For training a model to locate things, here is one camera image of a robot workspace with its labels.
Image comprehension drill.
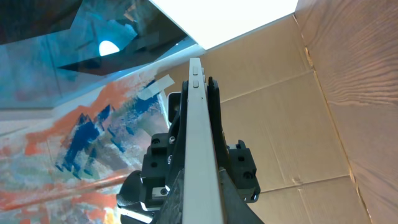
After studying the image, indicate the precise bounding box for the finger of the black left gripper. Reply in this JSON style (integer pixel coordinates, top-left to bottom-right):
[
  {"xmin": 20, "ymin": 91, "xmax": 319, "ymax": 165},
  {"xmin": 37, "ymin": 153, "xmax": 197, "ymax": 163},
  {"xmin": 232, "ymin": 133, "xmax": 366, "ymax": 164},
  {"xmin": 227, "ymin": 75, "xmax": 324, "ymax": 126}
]
[
  {"xmin": 165, "ymin": 81, "xmax": 188, "ymax": 187},
  {"xmin": 207, "ymin": 77, "xmax": 230, "ymax": 172}
]

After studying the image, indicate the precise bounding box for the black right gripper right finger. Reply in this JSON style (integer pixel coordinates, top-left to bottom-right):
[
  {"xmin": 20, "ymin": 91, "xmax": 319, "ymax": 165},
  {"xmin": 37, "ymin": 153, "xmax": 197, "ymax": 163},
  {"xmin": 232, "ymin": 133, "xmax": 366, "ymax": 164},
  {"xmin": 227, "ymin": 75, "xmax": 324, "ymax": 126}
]
[{"xmin": 218, "ymin": 167, "xmax": 264, "ymax": 224}]

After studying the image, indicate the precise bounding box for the brown cardboard panel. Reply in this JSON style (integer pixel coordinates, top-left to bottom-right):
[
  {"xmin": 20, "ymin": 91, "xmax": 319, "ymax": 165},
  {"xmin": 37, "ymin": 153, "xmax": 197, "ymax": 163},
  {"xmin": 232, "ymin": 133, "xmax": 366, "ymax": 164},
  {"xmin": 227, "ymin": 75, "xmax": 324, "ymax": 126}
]
[{"xmin": 155, "ymin": 14, "xmax": 373, "ymax": 224}]

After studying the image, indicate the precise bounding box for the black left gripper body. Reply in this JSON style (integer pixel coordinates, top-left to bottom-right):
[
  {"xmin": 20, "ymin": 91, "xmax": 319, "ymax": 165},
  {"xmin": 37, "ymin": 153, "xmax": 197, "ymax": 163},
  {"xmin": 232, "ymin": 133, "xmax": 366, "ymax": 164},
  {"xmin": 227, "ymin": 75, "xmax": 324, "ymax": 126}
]
[{"xmin": 139, "ymin": 133, "xmax": 261, "ymax": 208}]

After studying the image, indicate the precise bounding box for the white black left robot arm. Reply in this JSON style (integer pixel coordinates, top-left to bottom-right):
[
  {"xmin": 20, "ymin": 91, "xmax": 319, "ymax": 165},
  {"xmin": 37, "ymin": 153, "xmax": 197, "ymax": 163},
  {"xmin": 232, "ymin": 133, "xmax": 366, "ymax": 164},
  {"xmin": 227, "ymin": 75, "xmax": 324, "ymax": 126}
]
[{"xmin": 116, "ymin": 78, "xmax": 262, "ymax": 223}]

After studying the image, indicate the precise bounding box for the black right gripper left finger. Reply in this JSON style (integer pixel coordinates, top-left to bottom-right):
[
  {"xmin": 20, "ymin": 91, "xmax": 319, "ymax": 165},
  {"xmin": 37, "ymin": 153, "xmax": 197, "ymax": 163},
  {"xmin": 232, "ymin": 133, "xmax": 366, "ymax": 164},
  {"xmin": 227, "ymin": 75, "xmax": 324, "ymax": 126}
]
[{"xmin": 156, "ymin": 169, "xmax": 185, "ymax": 224}]

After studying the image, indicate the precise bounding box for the colourful painted backdrop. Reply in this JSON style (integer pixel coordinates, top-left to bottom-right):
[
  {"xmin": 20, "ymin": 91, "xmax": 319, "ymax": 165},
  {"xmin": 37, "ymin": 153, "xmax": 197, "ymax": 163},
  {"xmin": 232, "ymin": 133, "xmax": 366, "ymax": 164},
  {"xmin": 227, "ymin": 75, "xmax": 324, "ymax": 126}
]
[{"xmin": 1, "ymin": 71, "xmax": 182, "ymax": 223}]

